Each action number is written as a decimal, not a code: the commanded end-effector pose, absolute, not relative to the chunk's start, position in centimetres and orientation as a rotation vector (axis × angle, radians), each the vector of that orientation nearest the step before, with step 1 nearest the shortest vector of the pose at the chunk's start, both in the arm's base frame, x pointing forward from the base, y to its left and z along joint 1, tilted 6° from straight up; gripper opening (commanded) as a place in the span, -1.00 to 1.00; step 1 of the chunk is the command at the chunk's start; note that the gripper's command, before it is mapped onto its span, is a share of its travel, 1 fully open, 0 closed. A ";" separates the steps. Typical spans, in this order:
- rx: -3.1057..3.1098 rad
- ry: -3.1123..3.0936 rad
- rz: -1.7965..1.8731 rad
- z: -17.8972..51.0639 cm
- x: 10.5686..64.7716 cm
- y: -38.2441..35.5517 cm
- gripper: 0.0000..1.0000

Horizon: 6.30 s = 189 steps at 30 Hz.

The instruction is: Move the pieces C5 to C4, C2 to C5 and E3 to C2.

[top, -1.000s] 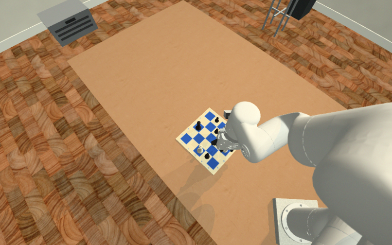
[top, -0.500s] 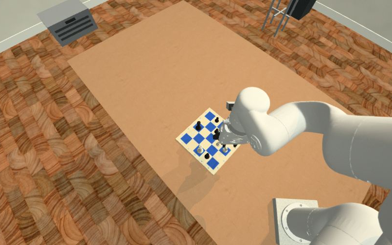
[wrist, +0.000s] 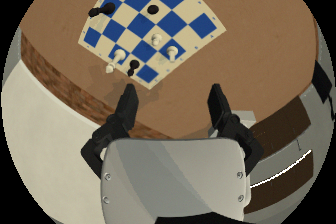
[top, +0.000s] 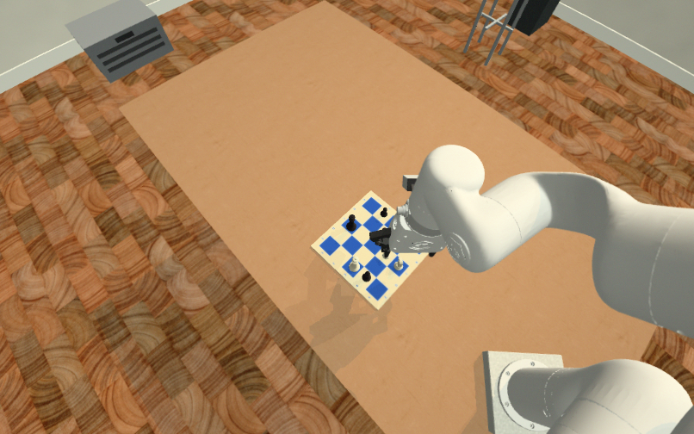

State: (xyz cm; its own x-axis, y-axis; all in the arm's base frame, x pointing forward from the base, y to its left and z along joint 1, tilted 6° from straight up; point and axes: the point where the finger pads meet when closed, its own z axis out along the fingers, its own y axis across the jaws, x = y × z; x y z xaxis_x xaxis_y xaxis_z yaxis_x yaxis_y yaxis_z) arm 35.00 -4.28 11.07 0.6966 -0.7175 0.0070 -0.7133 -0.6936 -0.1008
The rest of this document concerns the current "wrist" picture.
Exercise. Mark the blue and cream chessboard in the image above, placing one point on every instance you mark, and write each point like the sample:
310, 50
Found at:
186, 24

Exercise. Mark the white chess pawn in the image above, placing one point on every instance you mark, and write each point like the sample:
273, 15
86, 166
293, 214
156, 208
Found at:
156, 39

